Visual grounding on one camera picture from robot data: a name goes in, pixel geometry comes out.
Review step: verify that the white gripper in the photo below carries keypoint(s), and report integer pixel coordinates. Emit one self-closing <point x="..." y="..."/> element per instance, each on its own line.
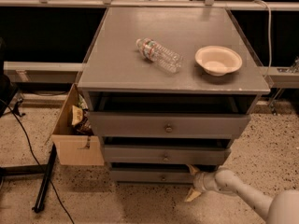
<point x="199" y="181"/>

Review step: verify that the grey bottom drawer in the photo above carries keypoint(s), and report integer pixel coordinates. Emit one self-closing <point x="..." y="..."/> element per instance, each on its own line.
<point x="152" y="176"/>

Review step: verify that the grey drawer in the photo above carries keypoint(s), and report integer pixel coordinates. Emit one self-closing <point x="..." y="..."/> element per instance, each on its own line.
<point x="166" y="155"/>
<point x="168" y="125"/>
<point x="152" y="176"/>

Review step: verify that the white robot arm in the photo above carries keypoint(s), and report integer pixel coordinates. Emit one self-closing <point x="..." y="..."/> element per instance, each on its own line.
<point x="282" y="209"/>

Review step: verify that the grey middle drawer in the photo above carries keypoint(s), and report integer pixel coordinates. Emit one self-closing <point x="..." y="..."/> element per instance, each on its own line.
<point x="166" y="155"/>

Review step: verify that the grey drawer cabinet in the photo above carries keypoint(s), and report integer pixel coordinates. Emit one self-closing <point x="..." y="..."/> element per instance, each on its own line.
<point x="117" y="78"/>

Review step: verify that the grey top drawer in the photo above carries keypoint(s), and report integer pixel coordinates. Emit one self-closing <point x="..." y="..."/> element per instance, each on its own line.
<point x="168" y="125"/>

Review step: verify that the cardboard box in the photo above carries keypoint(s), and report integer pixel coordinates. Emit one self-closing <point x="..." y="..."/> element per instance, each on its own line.
<point x="73" y="148"/>

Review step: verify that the white paper bowl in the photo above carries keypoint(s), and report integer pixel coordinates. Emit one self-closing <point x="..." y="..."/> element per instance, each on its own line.
<point x="218" y="61"/>

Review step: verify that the snack bag in box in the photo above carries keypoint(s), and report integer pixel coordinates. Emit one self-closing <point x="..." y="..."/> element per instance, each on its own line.
<point x="80" y="121"/>

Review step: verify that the clear plastic water bottle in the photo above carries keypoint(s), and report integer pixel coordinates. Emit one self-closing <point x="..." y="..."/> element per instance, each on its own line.
<point x="161" y="56"/>

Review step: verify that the black stand leg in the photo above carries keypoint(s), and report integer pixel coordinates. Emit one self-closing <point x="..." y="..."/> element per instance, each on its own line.
<point x="47" y="171"/>

